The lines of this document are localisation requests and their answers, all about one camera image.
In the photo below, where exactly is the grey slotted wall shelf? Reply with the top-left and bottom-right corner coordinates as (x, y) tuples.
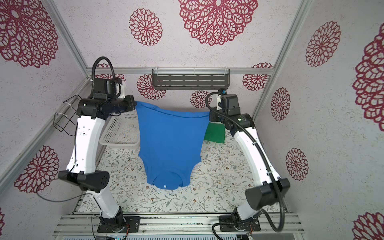
(152, 69), (231, 90)

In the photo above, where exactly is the black wire wall rack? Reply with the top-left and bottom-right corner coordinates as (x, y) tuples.
(53, 95), (82, 137)

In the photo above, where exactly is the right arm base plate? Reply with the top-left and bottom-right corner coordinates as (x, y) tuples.
(219, 215), (261, 232)

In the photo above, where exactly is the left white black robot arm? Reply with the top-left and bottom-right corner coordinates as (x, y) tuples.
(58, 77), (136, 233)

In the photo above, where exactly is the green tank top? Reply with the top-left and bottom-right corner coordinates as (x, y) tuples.
(204, 122), (226, 144)

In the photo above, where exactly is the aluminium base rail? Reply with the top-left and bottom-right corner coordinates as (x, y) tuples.
(53, 212), (305, 236)

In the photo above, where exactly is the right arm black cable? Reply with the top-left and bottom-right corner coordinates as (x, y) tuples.
(205, 91), (286, 240)

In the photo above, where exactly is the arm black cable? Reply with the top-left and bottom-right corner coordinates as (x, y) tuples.
(205, 91), (286, 240)
(35, 56), (117, 203)

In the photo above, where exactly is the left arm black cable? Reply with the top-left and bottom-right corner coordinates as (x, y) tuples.
(35, 56), (117, 203)

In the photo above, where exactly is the blue tank top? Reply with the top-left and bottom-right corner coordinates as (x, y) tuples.
(136, 102), (209, 190)

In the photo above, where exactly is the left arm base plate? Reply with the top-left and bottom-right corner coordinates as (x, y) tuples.
(97, 216), (141, 234)

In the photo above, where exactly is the white plastic basket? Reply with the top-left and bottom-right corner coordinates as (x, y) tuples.
(99, 110), (140, 149)

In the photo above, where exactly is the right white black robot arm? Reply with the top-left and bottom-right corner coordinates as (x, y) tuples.
(205, 92), (291, 232)

